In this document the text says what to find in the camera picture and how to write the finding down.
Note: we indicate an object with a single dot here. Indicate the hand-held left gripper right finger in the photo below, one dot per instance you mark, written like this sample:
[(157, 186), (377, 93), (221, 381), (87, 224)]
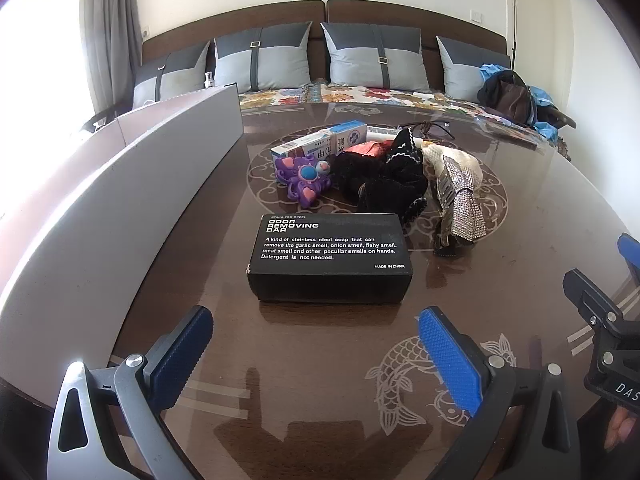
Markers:
[(450, 360)]

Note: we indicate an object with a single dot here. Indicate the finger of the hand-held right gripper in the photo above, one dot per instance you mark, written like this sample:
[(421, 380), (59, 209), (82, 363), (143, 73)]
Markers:
[(631, 252), (582, 290)]

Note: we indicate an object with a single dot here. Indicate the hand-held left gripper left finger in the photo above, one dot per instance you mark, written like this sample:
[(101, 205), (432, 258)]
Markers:
[(182, 355)]

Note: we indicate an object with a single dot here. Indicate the rhinestone bow hair clip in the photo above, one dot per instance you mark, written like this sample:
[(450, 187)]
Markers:
[(462, 210)]

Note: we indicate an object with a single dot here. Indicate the black printed soap box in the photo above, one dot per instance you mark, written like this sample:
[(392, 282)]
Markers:
[(325, 270)]

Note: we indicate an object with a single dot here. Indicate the white cardboard box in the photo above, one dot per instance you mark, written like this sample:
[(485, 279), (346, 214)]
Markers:
[(125, 210)]

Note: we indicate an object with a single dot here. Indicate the black velvet scrunchie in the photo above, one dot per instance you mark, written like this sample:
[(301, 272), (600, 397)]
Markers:
[(385, 185)]

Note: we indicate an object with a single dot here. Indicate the purple plastic toy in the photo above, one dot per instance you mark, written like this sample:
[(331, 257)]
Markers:
[(300, 180)]

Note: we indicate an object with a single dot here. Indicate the red candy packet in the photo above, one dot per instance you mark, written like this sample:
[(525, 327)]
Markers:
[(367, 149)]

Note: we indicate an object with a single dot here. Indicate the white paper roll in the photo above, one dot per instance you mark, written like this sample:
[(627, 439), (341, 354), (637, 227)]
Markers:
[(381, 133)]

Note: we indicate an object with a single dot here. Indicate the brown patterned desktop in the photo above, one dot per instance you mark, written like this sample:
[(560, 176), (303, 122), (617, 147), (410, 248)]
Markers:
[(525, 220)]

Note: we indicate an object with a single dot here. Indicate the person's right hand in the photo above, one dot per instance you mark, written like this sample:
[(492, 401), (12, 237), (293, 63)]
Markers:
[(621, 427)]

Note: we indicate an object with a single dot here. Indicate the dark brown bag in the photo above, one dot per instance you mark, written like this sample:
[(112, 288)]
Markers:
[(510, 97)]

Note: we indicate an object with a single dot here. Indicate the blue and white medicine box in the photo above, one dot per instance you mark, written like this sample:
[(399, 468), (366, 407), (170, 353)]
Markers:
[(310, 147)]

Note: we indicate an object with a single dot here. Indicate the grey two-tone pillow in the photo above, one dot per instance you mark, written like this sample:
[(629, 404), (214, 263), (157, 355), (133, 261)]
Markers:
[(170, 80), (365, 60), (270, 60), (465, 70)]

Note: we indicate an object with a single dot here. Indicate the dark wooden armrest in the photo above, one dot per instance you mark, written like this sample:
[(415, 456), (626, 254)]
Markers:
[(97, 120)]

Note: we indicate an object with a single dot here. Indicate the white door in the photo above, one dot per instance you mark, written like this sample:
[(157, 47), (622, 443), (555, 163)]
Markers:
[(540, 10)]

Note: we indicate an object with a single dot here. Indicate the small white bottle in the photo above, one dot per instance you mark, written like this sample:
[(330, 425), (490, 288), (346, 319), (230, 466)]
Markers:
[(208, 80)]

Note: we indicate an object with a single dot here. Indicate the floral blanket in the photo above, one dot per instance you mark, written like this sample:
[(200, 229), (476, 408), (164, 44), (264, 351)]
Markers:
[(350, 92)]

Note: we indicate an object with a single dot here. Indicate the grey curtain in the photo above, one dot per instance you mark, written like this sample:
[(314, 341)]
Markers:
[(110, 20)]

